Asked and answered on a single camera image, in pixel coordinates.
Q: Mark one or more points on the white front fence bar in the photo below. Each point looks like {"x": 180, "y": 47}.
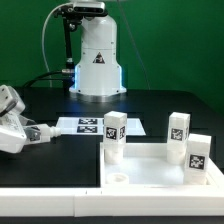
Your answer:
{"x": 147, "y": 201}

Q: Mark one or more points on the white marker sheet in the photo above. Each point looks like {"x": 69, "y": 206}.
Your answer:
{"x": 94, "y": 126}

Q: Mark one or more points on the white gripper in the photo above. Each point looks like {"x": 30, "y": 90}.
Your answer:
{"x": 12, "y": 135}

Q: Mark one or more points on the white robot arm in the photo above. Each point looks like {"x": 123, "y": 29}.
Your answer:
{"x": 97, "y": 78}

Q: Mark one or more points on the white square tabletop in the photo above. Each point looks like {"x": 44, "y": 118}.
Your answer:
{"x": 144, "y": 165}

